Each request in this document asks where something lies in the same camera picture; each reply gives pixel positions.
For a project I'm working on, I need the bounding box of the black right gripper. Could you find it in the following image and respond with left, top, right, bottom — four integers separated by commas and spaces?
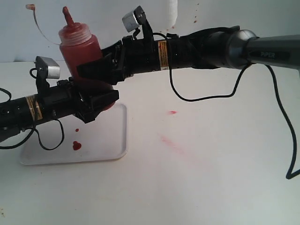
76, 36, 159, 85

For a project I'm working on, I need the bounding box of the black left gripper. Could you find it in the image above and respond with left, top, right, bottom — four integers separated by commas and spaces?
35, 78, 119, 124

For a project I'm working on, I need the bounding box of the red sauce squeeze bottle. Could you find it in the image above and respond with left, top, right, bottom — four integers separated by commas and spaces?
25, 3, 117, 112

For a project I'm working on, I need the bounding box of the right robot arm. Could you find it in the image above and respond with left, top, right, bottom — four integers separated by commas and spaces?
77, 26, 300, 85

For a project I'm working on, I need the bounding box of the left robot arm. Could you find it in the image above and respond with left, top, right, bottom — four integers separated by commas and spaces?
0, 80, 119, 141

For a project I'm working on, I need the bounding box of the white rectangular plastic tray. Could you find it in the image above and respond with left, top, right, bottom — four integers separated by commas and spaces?
20, 104, 128, 165

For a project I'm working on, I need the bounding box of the red sauce blob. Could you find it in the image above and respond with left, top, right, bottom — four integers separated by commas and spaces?
72, 141, 82, 151

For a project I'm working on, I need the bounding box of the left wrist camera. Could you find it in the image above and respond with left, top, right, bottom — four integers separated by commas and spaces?
35, 56, 60, 96

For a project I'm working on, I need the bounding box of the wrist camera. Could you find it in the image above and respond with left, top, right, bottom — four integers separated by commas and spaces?
122, 6, 153, 40
35, 56, 60, 96

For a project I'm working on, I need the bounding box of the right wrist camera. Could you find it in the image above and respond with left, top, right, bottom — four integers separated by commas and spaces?
122, 6, 153, 40

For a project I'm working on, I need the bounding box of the black left camera cable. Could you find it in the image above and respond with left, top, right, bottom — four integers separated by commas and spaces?
0, 67, 65, 151

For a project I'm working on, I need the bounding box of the black camera cable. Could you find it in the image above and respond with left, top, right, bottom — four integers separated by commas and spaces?
152, 32, 300, 180
0, 67, 65, 151

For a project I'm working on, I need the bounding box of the black right camera cable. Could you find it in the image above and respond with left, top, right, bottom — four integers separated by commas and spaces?
152, 32, 300, 180

